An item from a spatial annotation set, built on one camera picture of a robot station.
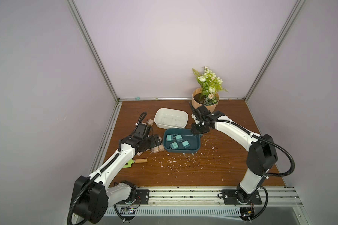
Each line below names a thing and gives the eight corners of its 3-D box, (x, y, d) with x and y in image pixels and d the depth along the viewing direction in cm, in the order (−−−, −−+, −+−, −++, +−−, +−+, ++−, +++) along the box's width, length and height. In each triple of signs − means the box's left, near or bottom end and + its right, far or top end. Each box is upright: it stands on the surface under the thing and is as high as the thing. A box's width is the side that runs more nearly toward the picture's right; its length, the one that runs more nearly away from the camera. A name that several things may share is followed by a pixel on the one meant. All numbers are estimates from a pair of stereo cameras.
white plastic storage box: (154, 132, 102) (153, 127, 97) (156, 113, 114) (155, 108, 109) (188, 132, 102) (189, 127, 97) (187, 112, 114) (187, 107, 109)
